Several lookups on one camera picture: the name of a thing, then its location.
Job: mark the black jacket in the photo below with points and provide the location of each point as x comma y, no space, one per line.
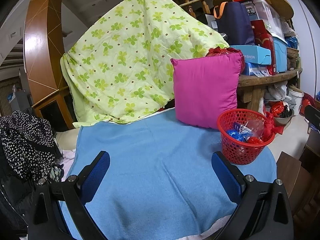
15,200

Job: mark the wooden cabinet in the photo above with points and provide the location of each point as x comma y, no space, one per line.
50,97

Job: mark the blue and white packet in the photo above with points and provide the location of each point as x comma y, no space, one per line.
252,69

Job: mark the red mesh basket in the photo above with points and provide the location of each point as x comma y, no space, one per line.
240,155

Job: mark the brown wooden stool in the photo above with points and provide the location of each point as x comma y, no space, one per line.
290,170

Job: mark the blue plastic bag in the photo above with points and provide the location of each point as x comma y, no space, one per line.
236,136

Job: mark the white plastic bag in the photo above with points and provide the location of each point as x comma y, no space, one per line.
278,90

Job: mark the rough wooden bench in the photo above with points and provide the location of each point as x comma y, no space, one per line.
265,76

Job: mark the grey cabinet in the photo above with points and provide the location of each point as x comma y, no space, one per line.
22,97

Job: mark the blue printed packet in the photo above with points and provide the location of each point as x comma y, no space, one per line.
236,126

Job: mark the red foil bag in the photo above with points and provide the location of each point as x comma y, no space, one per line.
276,108

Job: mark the red plastic bag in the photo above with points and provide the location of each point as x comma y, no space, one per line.
270,127

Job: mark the light blue cardboard box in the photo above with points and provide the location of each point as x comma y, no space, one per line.
250,52

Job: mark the cream pillow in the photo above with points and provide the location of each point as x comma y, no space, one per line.
67,137

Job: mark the clear plastic storage bin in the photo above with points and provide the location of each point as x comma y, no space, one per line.
265,10

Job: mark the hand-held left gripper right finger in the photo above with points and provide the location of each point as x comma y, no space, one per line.
225,172

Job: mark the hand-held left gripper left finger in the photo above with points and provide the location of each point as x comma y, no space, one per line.
98,170

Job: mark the shiny red bag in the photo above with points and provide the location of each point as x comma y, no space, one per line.
220,51

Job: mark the blue blanket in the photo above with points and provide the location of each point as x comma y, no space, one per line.
155,160

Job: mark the curved wooden arch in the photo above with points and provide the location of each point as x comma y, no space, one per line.
37,42

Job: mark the round wooden tabletop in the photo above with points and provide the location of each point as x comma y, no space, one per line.
282,5

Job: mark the pink pillow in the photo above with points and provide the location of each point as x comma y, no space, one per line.
205,90

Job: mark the white bucket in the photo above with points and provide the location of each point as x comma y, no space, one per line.
296,102

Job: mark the blue plastic storage bin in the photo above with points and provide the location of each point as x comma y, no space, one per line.
280,55

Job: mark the metal bowl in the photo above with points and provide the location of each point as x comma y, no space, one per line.
281,121

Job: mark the green clover quilt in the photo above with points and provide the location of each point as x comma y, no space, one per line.
125,55

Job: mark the red gift box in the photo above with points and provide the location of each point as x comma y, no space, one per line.
265,40

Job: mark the black white spotted cloth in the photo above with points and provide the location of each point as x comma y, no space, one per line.
22,142

